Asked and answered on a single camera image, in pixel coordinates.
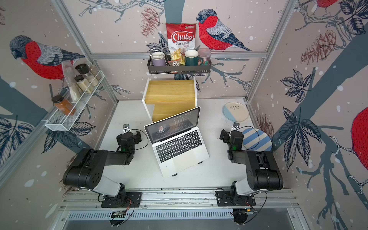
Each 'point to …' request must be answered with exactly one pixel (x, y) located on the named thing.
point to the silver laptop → (178, 142)
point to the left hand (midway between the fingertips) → (131, 129)
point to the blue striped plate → (256, 139)
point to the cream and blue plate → (235, 111)
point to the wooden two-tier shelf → (164, 98)
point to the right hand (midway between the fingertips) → (230, 129)
